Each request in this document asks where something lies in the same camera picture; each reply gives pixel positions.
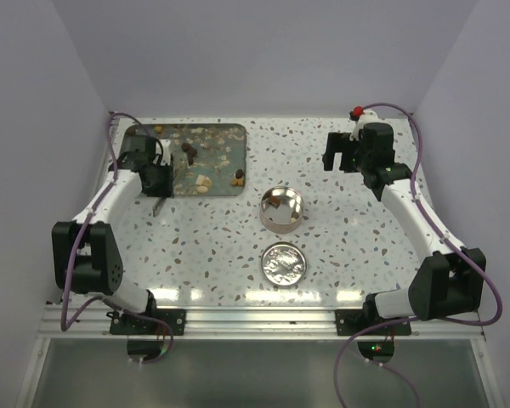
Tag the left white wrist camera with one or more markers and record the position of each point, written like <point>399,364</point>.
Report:
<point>166,154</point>

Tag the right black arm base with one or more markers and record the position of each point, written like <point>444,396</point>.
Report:
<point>351,321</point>

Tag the brown chocolate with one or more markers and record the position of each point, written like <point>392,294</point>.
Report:
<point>274,201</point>

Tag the aluminium mounting rail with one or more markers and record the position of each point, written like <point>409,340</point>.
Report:
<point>249,323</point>

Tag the metal tweezers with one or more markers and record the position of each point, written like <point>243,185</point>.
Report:
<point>156,209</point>

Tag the embossed silver tin lid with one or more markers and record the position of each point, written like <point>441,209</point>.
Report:
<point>283,264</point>

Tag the green floral metal tray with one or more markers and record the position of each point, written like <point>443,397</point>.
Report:
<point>215,150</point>

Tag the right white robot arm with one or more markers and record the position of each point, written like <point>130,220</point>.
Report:
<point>447,281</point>

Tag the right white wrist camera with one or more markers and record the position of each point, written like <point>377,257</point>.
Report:
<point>362,116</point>

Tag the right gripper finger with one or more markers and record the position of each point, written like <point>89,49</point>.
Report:
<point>339,143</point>
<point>328,159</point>

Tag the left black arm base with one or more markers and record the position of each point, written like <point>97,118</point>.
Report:
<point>163,321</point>

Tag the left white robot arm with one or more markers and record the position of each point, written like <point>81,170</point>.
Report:
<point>87,259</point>

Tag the white chocolate pieces cluster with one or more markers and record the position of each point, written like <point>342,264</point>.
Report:
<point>203,184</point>

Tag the round silver tin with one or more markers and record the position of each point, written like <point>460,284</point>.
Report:
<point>277,219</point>

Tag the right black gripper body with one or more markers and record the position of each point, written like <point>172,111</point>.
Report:
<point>362,159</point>

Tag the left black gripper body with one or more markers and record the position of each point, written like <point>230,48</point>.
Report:
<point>161,186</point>

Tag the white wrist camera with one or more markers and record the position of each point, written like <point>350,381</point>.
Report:
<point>362,116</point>
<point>166,154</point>

